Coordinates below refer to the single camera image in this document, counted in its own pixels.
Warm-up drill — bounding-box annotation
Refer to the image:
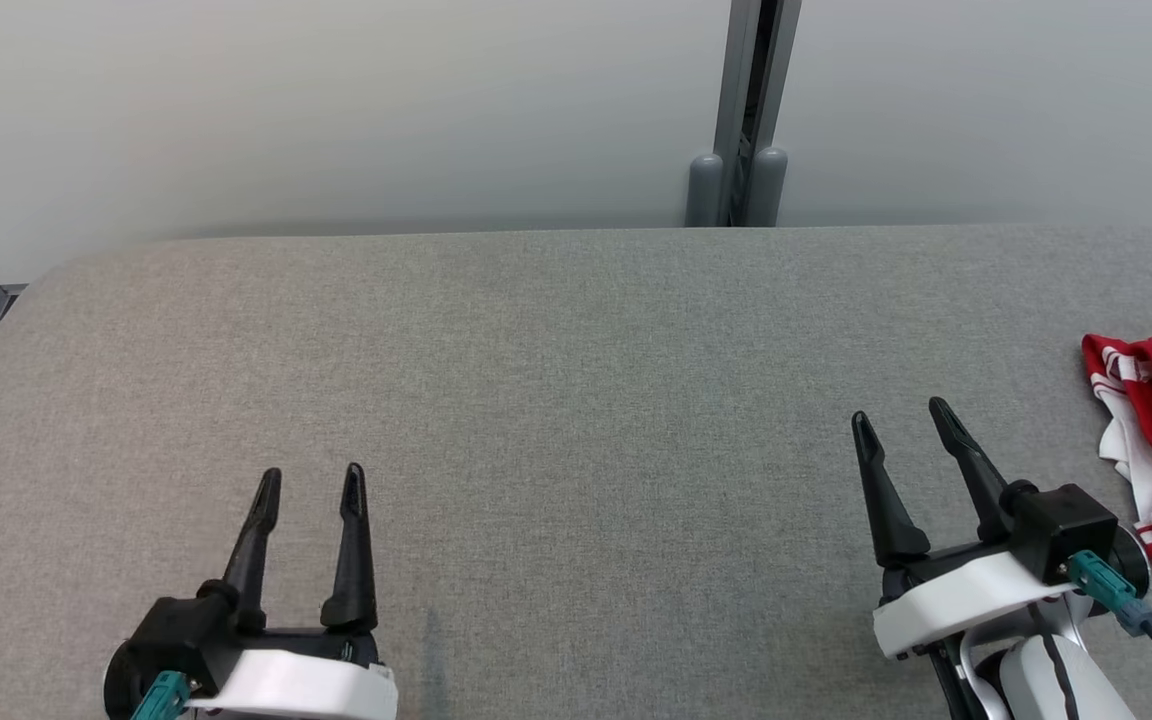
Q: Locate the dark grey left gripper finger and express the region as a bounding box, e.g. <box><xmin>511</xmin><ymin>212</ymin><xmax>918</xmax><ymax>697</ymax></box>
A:
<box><xmin>321</xmin><ymin>462</ymin><xmax>379</xmax><ymax>633</ymax></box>
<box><xmin>221</xmin><ymin>468</ymin><xmax>283</xmax><ymax>631</ymax></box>

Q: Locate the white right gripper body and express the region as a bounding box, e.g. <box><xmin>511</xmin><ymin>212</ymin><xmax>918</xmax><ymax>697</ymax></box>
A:
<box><xmin>874</xmin><ymin>545</ymin><xmax>1072</xmax><ymax>659</ymax></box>

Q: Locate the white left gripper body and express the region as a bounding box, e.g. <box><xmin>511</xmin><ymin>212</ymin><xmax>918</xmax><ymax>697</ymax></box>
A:
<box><xmin>186</xmin><ymin>626</ymin><xmax>399</xmax><ymax>720</ymax></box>

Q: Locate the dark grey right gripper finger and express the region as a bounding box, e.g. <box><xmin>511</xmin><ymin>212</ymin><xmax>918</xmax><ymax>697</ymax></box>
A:
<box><xmin>851</xmin><ymin>410</ymin><xmax>932</xmax><ymax>569</ymax></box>
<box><xmin>929</xmin><ymin>397</ymin><xmax>1037</xmax><ymax>546</ymax></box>

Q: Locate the red jersey with white sleeves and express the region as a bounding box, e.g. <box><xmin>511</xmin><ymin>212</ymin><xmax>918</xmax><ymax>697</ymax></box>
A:
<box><xmin>1081</xmin><ymin>335</ymin><xmax>1152</xmax><ymax>571</ymax></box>

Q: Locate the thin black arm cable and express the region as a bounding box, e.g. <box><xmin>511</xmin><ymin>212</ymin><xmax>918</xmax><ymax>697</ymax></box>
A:
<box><xmin>1031</xmin><ymin>600</ymin><xmax>1079</xmax><ymax>720</ymax></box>

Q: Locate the black cable with teal connector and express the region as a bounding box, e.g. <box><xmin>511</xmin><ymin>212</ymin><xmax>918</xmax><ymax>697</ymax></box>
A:
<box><xmin>131</xmin><ymin>670</ymin><xmax>192</xmax><ymax>720</ymax></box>
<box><xmin>1066</xmin><ymin>550</ymin><xmax>1152</xmax><ymax>709</ymax></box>

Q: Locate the grey metal partition post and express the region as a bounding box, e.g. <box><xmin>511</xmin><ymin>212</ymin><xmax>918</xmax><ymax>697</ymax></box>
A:
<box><xmin>686</xmin><ymin>0</ymin><xmax>802</xmax><ymax>229</ymax></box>

